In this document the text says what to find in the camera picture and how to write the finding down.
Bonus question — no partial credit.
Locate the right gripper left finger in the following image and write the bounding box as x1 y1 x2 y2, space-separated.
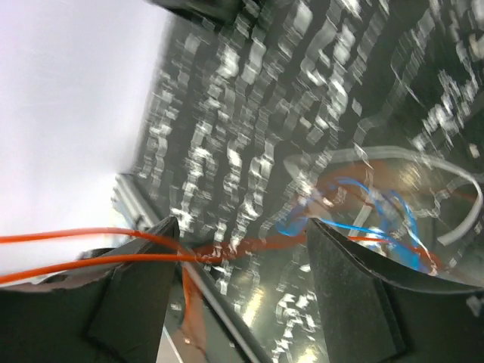
1 217 179 362

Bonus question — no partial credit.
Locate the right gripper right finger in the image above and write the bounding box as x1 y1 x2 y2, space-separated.
306 220 483 363

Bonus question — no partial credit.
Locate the orange cable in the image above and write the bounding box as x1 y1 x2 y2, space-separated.
0 177 481 352

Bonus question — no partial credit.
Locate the blue cable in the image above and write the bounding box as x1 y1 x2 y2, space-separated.
275 176 432 271

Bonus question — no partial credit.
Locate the purple thin cable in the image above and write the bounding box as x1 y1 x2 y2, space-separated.
283 146 484 245

